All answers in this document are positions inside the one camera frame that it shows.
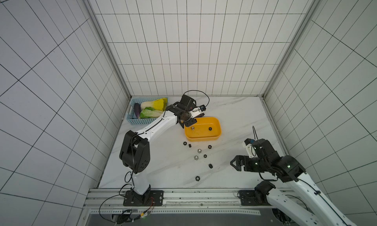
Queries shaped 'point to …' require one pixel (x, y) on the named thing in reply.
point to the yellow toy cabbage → (159, 104)
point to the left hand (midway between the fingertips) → (189, 119)
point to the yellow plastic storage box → (206, 128)
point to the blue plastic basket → (131, 118)
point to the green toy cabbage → (148, 112)
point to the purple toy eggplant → (137, 109)
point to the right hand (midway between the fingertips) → (233, 163)
